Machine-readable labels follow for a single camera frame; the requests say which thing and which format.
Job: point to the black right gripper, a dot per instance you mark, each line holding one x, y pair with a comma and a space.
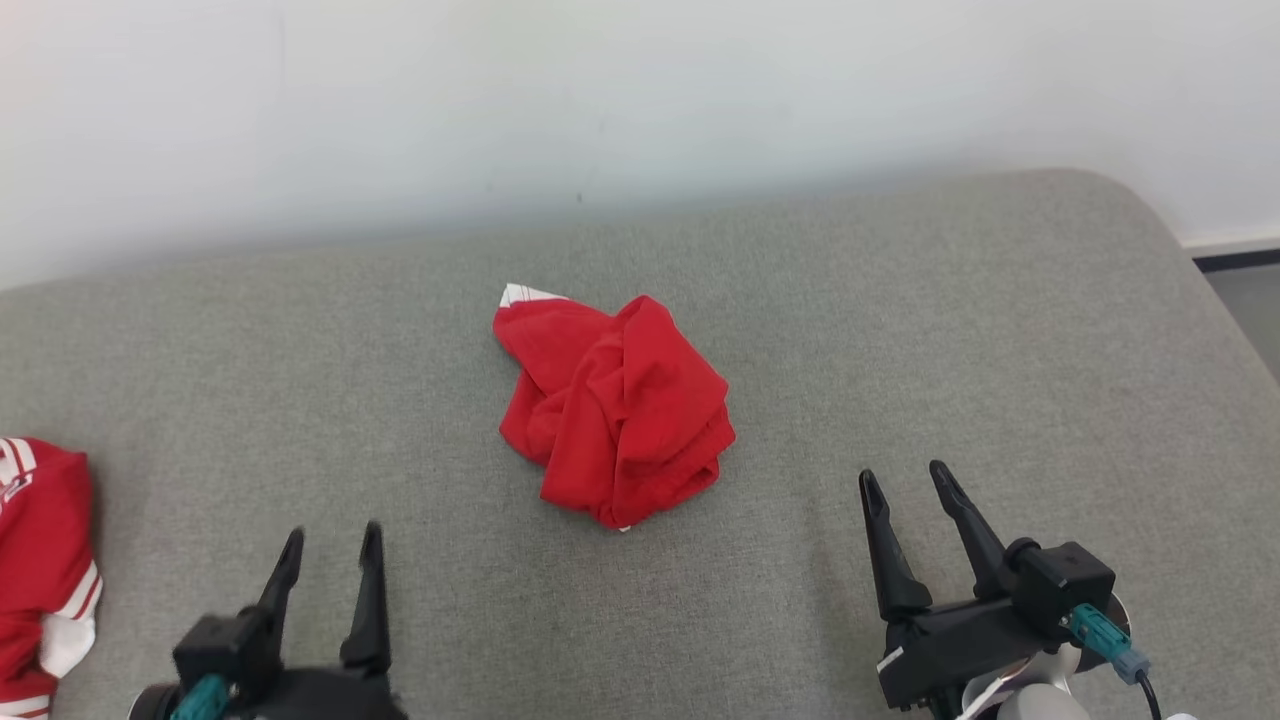
950, 650

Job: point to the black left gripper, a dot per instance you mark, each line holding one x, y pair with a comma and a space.
320, 698

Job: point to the red jersey white sleeves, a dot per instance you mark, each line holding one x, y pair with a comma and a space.
40, 560

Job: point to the red shorts white stripe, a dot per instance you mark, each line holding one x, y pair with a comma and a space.
620, 420

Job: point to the white skirting board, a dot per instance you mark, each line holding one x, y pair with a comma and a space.
1240, 243

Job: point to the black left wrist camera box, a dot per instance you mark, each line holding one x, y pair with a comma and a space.
225, 650

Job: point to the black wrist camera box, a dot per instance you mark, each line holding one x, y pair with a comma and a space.
1065, 585
225, 650

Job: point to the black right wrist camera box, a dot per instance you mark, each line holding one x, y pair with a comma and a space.
1065, 585

